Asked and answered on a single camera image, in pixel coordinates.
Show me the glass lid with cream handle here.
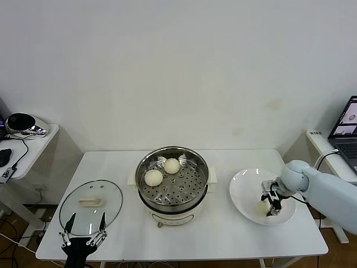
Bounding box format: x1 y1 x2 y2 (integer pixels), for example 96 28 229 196
59 179 124 237

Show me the white side table with mouse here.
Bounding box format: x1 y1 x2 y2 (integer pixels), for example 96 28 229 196
0 123 61 243

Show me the white round plate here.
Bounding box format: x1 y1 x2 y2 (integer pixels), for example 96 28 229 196
229 167 297 226

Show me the white steamed baozi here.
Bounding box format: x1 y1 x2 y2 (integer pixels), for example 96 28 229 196
163 158 181 174
255 201 271 216
144 169 164 187

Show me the perforated steel steamer basket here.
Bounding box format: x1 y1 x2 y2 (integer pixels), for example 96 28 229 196
136 145 209 207

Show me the black computer mouse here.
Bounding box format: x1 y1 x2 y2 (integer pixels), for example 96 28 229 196
0 149 13 168

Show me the cream electric cooker base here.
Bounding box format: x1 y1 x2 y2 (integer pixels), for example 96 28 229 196
127 166 218 230

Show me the thin black desk cable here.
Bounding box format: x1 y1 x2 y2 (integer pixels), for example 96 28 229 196
5 133 30 170

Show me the grey open laptop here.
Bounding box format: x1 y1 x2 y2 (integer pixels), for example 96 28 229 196
327 96 357 175

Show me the white side table with label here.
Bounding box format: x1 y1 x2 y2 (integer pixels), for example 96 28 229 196
305 130 357 245

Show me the laptop charger cable with adapter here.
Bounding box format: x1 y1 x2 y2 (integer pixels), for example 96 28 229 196
314 150 340 171

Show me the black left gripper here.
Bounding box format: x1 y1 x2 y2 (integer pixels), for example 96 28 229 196
58 212 108 268

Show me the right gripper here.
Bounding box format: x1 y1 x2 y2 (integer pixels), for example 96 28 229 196
260 179 282 218

